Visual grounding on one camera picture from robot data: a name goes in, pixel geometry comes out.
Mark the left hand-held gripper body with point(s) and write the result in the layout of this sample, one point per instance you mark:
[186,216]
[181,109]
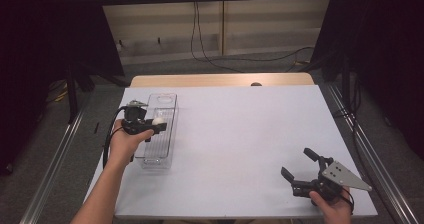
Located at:
[135,115]

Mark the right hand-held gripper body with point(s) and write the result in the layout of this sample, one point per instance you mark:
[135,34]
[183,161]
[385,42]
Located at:
[333,175]

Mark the white egg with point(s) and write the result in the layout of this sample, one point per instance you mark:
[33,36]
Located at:
[158,121]

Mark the clear plastic container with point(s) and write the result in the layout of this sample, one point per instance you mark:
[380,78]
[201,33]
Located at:
[163,147]

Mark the person's left hand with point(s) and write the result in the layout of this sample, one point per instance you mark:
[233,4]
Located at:
[125,147]

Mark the person's right hand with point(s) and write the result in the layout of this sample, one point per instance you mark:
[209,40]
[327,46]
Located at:
[333,212]

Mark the white board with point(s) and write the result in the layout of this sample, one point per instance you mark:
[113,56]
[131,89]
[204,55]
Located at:
[250,127]

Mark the wooden table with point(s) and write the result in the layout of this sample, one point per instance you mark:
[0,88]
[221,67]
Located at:
[200,80]

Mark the black metal stand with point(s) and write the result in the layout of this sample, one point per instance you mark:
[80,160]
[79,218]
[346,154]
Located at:
[346,84]
[72,94]

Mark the dark table grommet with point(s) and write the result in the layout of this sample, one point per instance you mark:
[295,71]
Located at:
[256,84]

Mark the black curtain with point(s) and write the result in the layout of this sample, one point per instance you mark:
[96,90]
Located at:
[40,50]
[390,50]

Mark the aluminium rail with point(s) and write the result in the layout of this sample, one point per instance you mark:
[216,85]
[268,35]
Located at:
[50,174]
[373,157]

